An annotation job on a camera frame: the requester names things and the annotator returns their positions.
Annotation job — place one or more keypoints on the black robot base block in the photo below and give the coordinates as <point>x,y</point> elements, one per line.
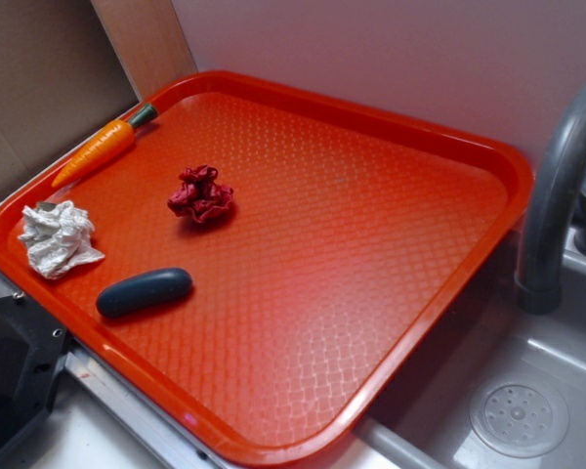
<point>33,344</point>

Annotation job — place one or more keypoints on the dark green plastic pickle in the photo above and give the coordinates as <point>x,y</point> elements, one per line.
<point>143,291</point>

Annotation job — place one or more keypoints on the red plastic tray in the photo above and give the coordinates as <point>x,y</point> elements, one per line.
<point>350,232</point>

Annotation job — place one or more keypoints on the crumpled red cloth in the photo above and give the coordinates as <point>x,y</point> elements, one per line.
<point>200,196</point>

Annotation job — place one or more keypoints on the orange plastic carrot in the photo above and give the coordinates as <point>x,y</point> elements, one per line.
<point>106,144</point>

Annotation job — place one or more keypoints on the crumpled white paper towel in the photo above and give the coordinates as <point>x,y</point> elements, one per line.
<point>58,238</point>

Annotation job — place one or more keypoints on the grey toy faucet spout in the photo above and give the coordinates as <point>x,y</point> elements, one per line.
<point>558,194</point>

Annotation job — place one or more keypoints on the grey plastic toy sink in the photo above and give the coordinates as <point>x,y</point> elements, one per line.
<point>420,420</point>

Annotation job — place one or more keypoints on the grey sink drain strainer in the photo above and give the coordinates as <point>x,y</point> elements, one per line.
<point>518,415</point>

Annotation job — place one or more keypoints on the brown cardboard panel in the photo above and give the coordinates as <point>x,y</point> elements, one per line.
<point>67,67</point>

